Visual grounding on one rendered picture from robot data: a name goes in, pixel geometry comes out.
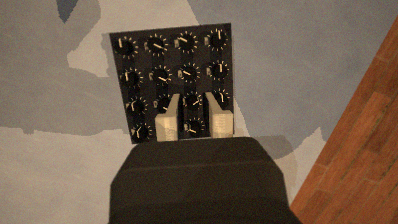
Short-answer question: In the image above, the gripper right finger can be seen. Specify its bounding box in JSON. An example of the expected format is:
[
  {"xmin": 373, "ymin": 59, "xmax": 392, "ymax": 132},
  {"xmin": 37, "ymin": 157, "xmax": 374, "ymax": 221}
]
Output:
[{"xmin": 203, "ymin": 92, "xmax": 233, "ymax": 138}]

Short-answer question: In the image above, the black knob box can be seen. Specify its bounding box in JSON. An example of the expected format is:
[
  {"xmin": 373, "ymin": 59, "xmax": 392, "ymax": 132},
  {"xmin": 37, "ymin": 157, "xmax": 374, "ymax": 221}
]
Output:
[{"xmin": 109, "ymin": 23, "xmax": 234, "ymax": 144}]

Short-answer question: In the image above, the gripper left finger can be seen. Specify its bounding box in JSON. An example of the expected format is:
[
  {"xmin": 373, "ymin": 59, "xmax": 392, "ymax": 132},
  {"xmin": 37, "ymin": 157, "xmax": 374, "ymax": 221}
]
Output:
[{"xmin": 155, "ymin": 94, "xmax": 184, "ymax": 142}]

